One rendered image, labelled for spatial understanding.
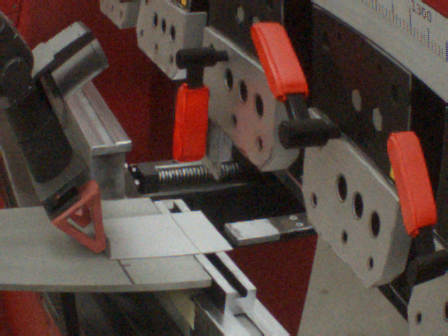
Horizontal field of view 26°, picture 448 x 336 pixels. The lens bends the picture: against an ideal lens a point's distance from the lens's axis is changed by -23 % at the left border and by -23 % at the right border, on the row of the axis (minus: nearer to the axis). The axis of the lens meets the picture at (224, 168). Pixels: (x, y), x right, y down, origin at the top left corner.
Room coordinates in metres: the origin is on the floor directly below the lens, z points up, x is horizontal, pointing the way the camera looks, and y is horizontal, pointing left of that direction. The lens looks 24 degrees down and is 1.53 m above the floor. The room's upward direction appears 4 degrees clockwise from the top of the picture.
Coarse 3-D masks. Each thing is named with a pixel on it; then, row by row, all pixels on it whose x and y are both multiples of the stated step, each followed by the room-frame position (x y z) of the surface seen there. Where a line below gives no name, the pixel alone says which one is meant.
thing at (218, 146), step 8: (176, 80) 1.07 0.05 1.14; (184, 80) 1.05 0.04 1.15; (176, 88) 1.07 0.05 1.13; (176, 96) 1.07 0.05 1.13; (208, 120) 0.99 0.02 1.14; (208, 128) 0.99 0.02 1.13; (216, 128) 0.98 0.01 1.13; (208, 136) 0.98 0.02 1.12; (216, 136) 0.98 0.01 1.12; (224, 136) 0.98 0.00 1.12; (208, 144) 0.98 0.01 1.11; (216, 144) 0.98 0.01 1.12; (224, 144) 0.98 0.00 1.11; (208, 152) 0.98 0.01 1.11; (216, 152) 0.98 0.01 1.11; (224, 152) 0.98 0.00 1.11; (200, 160) 1.02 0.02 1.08; (208, 160) 1.00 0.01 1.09; (216, 160) 0.98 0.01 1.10; (208, 168) 1.00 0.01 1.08; (216, 168) 0.99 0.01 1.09; (216, 176) 0.99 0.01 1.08
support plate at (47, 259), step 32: (0, 224) 0.98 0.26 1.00; (32, 224) 1.00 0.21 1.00; (0, 256) 0.91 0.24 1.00; (32, 256) 0.92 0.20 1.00; (64, 256) 0.94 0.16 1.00; (96, 256) 0.95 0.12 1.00; (192, 256) 0.98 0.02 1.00; (0, 288) 0.84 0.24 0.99; (32, 288) 0.86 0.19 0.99; (64, 288) 0.88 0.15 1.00; (96, 288) 0.89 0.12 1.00; (128, 288) 0.91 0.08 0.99; (160, 288) 0.92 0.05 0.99; (192, 288) 0.93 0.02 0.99
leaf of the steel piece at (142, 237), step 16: (112, 224) 1.03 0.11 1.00; (128, 224) 1.03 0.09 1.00; (144, 224) 1.04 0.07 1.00; (160, 224) 1.04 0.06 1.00; (176, 224) 1.04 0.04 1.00; (112, 240) 0.99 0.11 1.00; (128, 240) 1.00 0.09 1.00; (144, 240) 1.00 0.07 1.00; (160, 240) 1.01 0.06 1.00; (176, 240) 1.01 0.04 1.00; (112, 256) 0.96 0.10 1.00; (128, 256) 0.96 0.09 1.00; (144, 256) 0.97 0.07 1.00; (160, 256) 0.97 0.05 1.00; (176, 256) 0.98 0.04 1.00
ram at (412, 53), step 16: (320, 0) 0.73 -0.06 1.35; (336, 0) 0.70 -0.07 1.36; (352, 0) 0.68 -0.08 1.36; (432, 0) 0.57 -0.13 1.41; (336, 16) 0.70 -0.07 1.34; (352, 16) 0.68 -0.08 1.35; (368, 16) 0.66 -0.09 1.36; (384, 16) 0.63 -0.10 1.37; (368, 32) 0.66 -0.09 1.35; (384, 32) 0.64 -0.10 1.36; (400, 32) 0.61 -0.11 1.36; (384, 48) 0.64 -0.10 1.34; (400, 48) 0.61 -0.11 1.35; (416, 48) 0.59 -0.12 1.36; (416, 64) 0.59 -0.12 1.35; (432, 64) 0.57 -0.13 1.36; (432, 80) 0.57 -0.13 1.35
